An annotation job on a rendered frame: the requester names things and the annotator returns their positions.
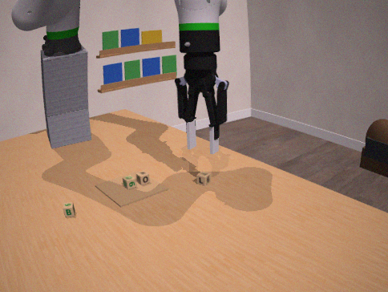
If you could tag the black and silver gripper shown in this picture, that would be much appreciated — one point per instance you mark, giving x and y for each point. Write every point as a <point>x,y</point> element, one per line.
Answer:
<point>202,80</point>

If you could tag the tan flat mat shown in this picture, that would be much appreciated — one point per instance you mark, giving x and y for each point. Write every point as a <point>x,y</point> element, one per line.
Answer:
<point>115,190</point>

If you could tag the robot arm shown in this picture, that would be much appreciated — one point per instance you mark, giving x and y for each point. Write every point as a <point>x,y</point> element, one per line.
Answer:
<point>198,24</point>

